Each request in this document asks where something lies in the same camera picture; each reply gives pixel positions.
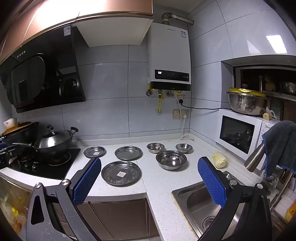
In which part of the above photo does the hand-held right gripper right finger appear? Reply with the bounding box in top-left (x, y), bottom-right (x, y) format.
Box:
top-left (197, 156), bottom-right (272, 241)

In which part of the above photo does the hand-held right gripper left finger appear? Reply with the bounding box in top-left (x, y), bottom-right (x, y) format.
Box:
top-left (26, 157), bottom-right (102, 241)

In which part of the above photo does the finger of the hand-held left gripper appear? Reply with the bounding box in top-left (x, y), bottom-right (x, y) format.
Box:
top-left (0, 142), bottom-right (15, 168)

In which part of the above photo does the large steel bowl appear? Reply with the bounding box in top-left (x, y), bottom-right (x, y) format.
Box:
top-left (156, 150), bottom-right (187, 171)

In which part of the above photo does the yellow cloth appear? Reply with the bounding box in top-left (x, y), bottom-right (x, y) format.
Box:
top-left (212, 151), bottom-right (228, 169)

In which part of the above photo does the wooden cutting board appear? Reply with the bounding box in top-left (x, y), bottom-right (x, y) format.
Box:
top-left (1, 122), bottom-right (33, 136)

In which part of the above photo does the steel sink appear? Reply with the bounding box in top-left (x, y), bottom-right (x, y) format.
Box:
top-left (171, 171), bottom-right (275, 241)

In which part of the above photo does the small white bowl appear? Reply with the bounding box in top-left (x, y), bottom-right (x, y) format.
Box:
top-left (3, 117), bottom-right (18, 128)

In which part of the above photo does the small steel plate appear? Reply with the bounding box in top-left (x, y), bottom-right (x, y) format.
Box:
top-left (83, 146), bottom-right (107, 159)

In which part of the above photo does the large steel plate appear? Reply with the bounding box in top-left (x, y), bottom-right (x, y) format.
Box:
top-left (101, 161), bottom-right (142, 186)

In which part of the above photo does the black gas stove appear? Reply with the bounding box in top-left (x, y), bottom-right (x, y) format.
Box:
top-left (7, 148), bottom-right (81, 180)

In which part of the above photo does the small steel bowl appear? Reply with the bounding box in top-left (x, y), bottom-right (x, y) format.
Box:
top-left (147, 143), bottom-right (165, 154)
top-left (175, 143), bottom-right (194, 154)

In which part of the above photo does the steel faucet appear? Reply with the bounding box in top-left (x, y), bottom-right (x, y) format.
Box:
top-left (244, 141), bottom-right (295, 210)

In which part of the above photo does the medium steel plate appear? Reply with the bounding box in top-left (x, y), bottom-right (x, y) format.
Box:
top-left (115, 146), bottom-right (143, 161)

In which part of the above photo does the black wok with lid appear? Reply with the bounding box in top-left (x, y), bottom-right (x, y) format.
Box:
top-left (13, 125), bottom-right (79, 160)

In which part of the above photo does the brown lower cabinet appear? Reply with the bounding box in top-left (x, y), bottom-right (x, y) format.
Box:
top-left (0, 176), bottom-right (162, 241)

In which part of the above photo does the brown cabinet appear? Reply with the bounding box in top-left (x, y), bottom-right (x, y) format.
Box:
top-left (0, 176), bottom-right (162, 241)
top-left (0, 0), bottom-right (153, 64)

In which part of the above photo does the white microwave oven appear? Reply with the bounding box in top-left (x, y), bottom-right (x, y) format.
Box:
top-left (216, 108), bottom-right (281, 171)

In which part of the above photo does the grey towel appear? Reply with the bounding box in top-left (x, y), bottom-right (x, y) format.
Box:
top-left (262, 120), bottom-right (296, 179)

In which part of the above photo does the yellow bottle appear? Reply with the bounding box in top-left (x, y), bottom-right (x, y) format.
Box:
top-left (285, 203), bottom-right (295, 222)

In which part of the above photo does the black range hood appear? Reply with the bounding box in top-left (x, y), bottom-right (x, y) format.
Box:
top-left (0, 23), bottom-right (86, 114)

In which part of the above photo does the large steel basin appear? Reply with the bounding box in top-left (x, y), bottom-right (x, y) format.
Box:
top-left (226, 91), bottom-right (270, 116)

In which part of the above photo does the yellow lid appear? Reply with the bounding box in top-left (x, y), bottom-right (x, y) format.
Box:
top-left (228, 87), bottom-right (269, 97)

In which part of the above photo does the steel bowl on shelf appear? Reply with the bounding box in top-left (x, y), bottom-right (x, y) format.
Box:
top-left (280, 82), bottom-right (296, 95)

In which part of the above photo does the white gas water heater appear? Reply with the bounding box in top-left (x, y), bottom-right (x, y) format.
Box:
top-left (147, 23), bottom-right (191, 91)

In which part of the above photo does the brown upper cabinet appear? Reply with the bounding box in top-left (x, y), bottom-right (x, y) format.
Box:
top-left (0, 0), bottom-right (153, 64)

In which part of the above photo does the metal exhaust pipe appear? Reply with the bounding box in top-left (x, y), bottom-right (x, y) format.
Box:
top-left (161, 12), bottom-right (195, 25)

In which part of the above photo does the white power cable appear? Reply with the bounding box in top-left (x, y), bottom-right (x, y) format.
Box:
top-left (180, 114), bottom-right (195, 141)

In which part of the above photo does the black power cable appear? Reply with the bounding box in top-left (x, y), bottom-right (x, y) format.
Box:
top-left (178, 97), bottom-right (229, 110)

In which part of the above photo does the double wall socket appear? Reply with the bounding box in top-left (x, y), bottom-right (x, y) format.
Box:
top-left (173, 109), bottom-right (189, 119)

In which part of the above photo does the yellow gas hose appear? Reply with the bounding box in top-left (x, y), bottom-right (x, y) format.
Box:
top-left (157, 91), bottom-right (164, 114)

